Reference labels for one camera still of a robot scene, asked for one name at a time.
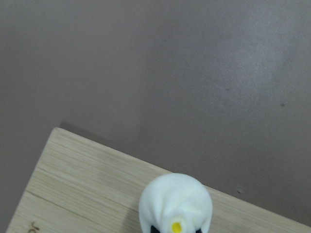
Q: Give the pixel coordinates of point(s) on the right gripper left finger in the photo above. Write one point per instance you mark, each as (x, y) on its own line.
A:
(154, 229)

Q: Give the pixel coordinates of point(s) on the white steamed bun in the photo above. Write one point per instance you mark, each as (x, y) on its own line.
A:
(175, 203)

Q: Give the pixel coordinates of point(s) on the wooden cutting board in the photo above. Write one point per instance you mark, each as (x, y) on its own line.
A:
(81, 186)

